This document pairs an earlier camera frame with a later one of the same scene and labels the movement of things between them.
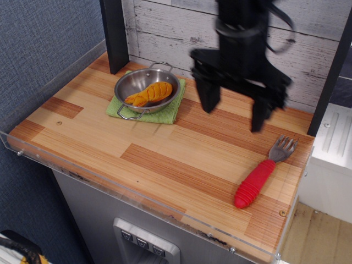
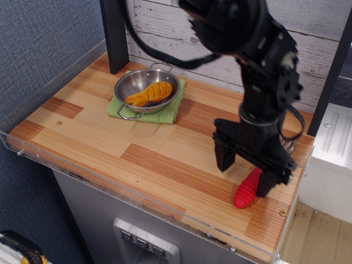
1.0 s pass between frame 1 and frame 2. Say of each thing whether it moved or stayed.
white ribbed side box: stayed
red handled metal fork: stayed
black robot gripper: moved
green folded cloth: stayed
